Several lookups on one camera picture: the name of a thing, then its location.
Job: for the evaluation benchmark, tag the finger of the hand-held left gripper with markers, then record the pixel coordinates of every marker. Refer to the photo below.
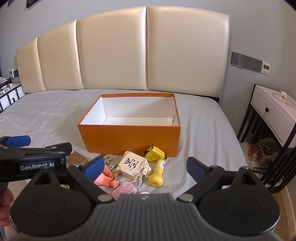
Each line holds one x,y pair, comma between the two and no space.
60,147
18,141

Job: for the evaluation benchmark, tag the dark framed picture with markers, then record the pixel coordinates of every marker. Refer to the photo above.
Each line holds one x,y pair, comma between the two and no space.
31,3

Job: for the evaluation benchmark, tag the person's left hand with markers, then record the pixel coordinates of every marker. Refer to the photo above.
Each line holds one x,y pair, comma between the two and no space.
5,205

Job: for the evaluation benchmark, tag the pink printed packet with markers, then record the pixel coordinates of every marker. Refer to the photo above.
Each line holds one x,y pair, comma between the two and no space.
124,190

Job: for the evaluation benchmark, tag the cream padded headboard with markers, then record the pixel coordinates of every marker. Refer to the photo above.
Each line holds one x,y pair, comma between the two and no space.
115,53

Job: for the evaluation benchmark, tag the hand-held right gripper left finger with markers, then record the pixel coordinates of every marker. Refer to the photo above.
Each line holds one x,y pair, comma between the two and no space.
94,166

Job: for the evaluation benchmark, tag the brown cardboard box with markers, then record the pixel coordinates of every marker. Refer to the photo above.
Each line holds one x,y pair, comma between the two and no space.
77,158

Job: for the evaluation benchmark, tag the red and white toy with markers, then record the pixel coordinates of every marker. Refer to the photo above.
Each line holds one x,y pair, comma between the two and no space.
252,151

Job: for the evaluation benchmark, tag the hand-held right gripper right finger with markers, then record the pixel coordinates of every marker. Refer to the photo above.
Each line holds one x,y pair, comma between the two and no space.
196,167

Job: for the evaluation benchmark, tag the cluttered bedside table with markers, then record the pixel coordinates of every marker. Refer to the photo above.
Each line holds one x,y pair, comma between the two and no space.
10,95

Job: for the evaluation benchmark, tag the yellow tape measure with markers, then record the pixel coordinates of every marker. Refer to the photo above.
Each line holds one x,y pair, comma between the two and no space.
155,154

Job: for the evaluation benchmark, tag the orange cardboard box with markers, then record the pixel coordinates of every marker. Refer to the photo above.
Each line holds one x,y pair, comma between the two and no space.
129,139

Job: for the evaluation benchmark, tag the white black nightstand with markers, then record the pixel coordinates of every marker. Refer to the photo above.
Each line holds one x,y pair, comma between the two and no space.
270,115

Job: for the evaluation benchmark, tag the grey wall switch panel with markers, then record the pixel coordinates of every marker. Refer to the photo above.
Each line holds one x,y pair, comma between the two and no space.
246,61

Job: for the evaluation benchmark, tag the yellow plastic bottle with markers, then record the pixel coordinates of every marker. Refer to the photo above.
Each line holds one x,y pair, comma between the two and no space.
157,176

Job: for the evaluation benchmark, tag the pink plastic bottle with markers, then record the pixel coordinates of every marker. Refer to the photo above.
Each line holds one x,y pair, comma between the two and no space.
105,179

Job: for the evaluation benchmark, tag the gold capped glass bottle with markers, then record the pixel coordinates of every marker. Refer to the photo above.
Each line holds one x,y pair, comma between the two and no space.
114,169

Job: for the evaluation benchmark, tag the white wall thermostat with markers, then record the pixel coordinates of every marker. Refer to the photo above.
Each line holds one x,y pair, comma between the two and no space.
266,68

